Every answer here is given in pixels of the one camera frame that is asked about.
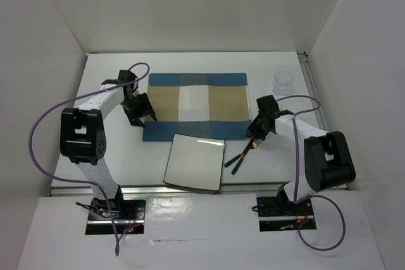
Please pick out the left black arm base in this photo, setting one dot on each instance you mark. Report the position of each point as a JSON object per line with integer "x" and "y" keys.
{"x": 130, "y": 220}

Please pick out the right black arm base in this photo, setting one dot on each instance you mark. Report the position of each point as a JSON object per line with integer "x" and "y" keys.
{"x": 277, "y": 214}

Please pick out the gold fork green handle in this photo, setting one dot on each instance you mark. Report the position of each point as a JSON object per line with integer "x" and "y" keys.
{"x": 237, "y": 166}

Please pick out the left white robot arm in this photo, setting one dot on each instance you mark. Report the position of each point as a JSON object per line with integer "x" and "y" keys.
{"x": 83, "y": 139}

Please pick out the clear drinking glass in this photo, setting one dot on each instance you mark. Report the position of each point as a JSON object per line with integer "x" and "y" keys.
{"x": 282, "y": 84}

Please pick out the blue beige white placemat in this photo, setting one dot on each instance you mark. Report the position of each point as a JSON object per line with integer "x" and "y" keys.
{"x": 209, "y": 105}

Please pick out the gold knife green handle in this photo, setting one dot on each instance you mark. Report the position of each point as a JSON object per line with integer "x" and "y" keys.
{"x": 240, "y": 153}

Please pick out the square white black-rimmed plate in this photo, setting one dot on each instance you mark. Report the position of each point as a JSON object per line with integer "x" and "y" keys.
{"x": 195, "y": 163}

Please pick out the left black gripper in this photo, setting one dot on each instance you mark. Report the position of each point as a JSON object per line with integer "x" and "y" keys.
{"x": 145, "y": 108}

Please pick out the aluminium rail frame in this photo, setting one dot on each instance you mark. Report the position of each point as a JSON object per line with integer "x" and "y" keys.
{"x": 135, "y": 163}

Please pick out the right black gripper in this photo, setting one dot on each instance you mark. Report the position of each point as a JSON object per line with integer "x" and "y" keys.
{"x": 252, "y": 131}

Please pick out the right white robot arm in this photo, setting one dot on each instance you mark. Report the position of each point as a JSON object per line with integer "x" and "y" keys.
{"x": 322, "y": 158}

